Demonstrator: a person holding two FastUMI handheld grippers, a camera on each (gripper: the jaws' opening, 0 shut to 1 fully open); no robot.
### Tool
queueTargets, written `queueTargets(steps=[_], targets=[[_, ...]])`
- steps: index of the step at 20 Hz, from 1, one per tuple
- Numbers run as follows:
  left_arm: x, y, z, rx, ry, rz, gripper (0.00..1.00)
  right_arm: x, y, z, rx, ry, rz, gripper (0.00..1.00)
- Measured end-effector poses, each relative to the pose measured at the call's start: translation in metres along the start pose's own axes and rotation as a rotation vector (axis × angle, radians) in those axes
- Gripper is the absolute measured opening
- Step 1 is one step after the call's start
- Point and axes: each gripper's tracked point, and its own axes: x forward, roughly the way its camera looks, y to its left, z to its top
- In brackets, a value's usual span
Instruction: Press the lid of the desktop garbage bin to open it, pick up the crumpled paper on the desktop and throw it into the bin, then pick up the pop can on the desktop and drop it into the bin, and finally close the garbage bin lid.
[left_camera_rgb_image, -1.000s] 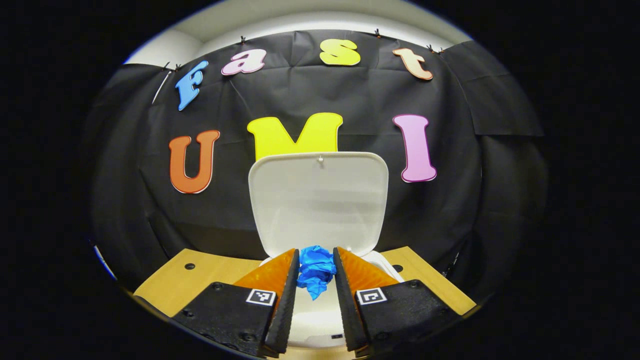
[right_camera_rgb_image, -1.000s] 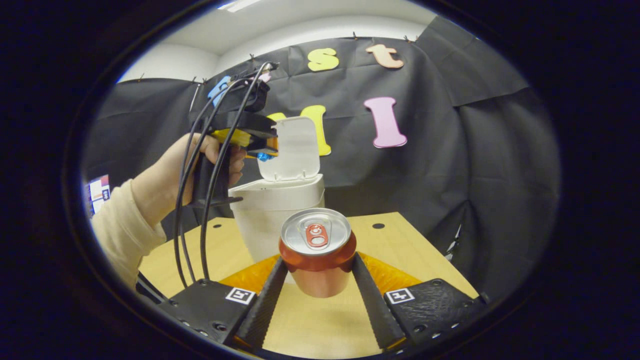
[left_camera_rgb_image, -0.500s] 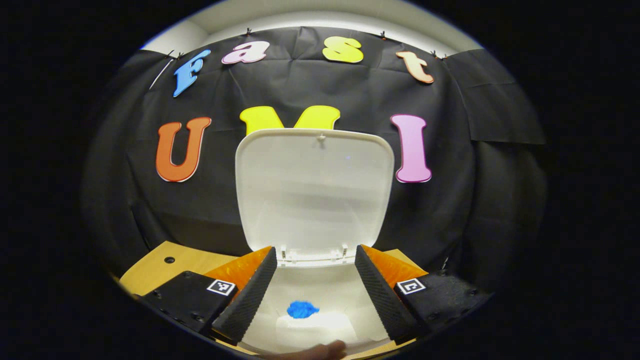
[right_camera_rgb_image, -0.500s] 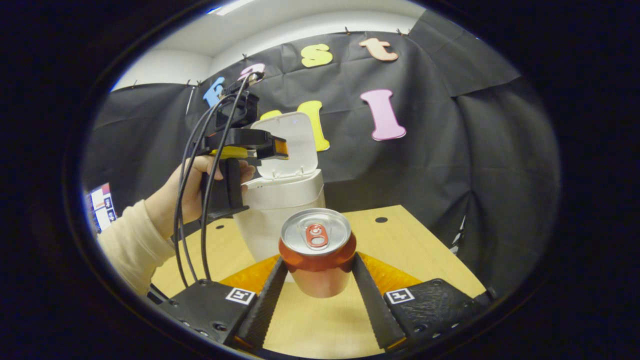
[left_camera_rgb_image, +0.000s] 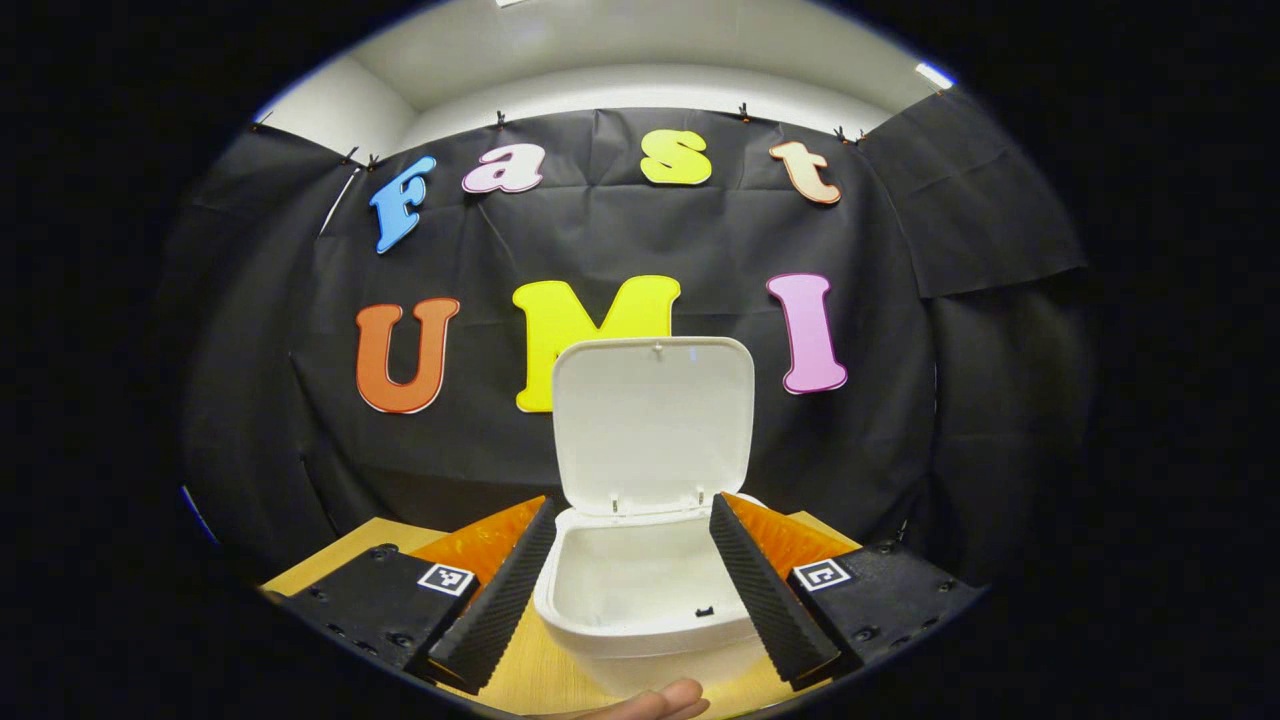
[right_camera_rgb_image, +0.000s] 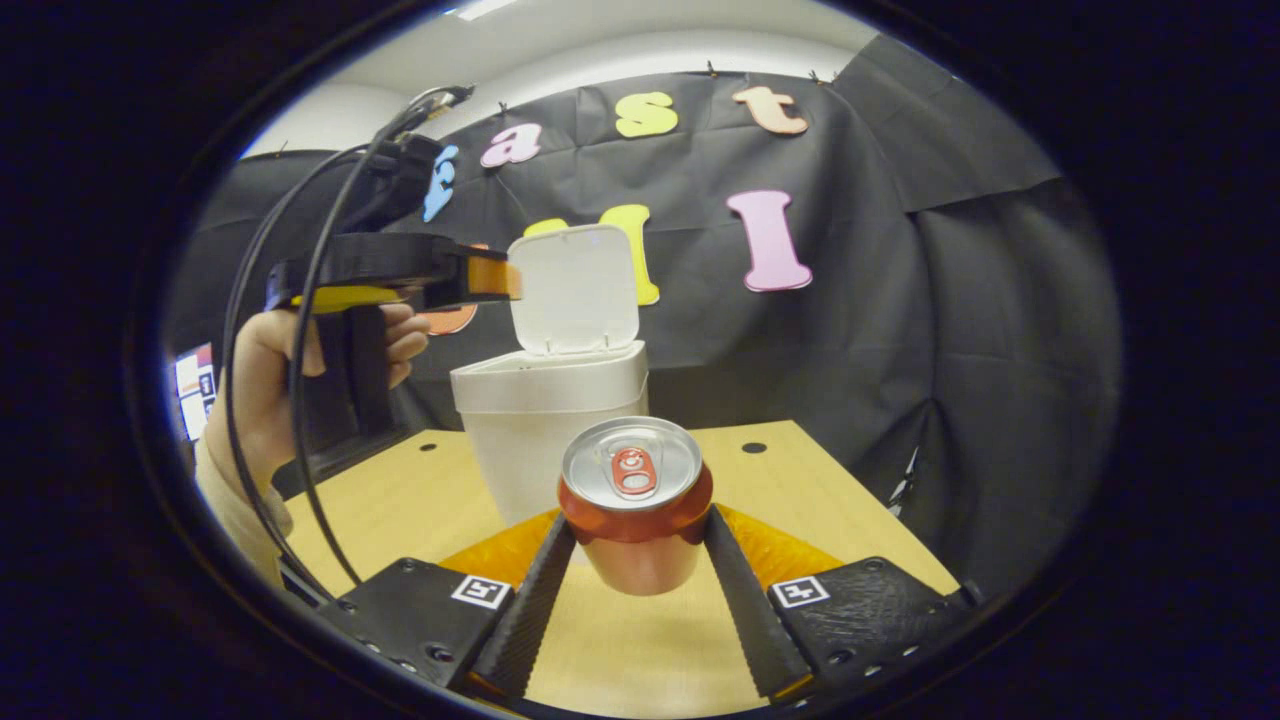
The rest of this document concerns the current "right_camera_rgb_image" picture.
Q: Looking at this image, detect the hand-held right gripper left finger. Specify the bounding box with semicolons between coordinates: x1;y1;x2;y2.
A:
318;510;578;701

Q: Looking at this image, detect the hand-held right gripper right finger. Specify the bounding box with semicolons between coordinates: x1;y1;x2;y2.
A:
703;503;977;703

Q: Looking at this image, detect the red pop can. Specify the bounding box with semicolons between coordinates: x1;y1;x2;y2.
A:
557;416;715;597

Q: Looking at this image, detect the white desktop garbage bin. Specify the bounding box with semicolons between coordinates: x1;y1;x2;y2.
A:
450;224;649;528

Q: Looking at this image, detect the wooden desktop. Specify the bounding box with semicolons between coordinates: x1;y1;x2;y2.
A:
275;420;961;719

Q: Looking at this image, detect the computer monitor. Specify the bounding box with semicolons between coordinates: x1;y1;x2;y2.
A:
175;343;218;441

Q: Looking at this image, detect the black backdrop cloth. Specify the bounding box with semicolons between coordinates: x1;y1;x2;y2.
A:
165;35;1121;601

